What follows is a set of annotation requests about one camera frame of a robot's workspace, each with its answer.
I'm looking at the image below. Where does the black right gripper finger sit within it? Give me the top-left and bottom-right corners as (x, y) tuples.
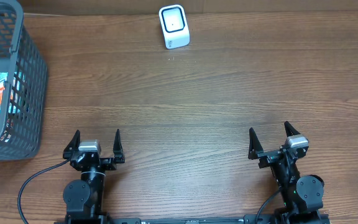
(248, 128), (264, 160)
(284, 121), (300, 137)

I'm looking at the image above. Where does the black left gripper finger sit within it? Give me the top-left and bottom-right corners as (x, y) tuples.
(113, 129), (125, 164)
(63, 129), (80, 159)

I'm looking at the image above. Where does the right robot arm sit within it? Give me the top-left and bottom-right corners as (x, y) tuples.
(248, 121), (330, 224)

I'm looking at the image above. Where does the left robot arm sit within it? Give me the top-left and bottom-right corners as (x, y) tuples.
(63, 130), (125, 223)

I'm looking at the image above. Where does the white barcode scanner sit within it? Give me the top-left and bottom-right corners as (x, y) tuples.
(158, 4), (190, 49)

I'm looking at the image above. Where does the grey plastic mesh basket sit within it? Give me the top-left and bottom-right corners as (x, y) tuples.
(0, 1), (48, 161)

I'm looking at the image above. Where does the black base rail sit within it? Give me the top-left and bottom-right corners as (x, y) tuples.
(110, 214), (279, 224)

